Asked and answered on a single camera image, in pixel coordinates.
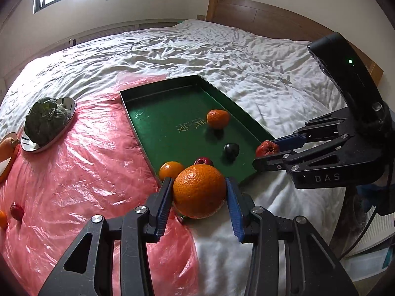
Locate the pink plastic sheet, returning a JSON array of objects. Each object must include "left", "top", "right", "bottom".
[{"left": 0, "top": 74, "right": 199, "bottom": 296}]

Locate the white ribbed panel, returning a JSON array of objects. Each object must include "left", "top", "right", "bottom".
[{"left": 347, "top": 210, "right": 395, "bottom": 256}]

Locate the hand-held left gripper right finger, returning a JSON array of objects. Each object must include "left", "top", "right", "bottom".
[{"left": 225, "top": 177, "right": 360, "bottom": 296}]

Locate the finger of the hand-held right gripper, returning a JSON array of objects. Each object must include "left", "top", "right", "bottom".
[
  {"left": 253, "top": 134, "right": 355, "bottom": 173},
  {"left": 273, "top": 108, "right": 351, "bottom": 149}
]

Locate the orange plate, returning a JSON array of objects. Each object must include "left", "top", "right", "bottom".
[{"left": 0, "top": 132, "right": 19, "bottom": 182}]

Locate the green leafy vegetable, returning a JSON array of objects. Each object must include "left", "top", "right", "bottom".
[{"left": 24, "top": 97, "right": 73, "bottom": 145}]

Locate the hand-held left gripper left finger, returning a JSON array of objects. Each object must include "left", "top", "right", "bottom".
[{"left": 37, "top": 177, "right": 175, "bottom": 296}]

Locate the green tray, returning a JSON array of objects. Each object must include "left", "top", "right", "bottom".
[{"left": 119, "top": 74, "right": 275, "bottom": 188}]

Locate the carrot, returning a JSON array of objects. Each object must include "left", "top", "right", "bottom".
[{"left": 0, "top": 137, "right": 20, "bottom": 162}]

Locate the wooden headboard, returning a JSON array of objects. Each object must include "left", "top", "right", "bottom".
[{"left": 197, "top": 0, "right": 384, "bottom": 84}]

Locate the dark purple plum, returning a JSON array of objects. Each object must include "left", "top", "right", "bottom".
[{"left": 223, "top": 143, "right": 240, "bottom": 162}]

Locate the silver plate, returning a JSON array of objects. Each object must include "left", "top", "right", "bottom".
[{"left": 21, "top": 97, "right": 77, "bottom": 153}]

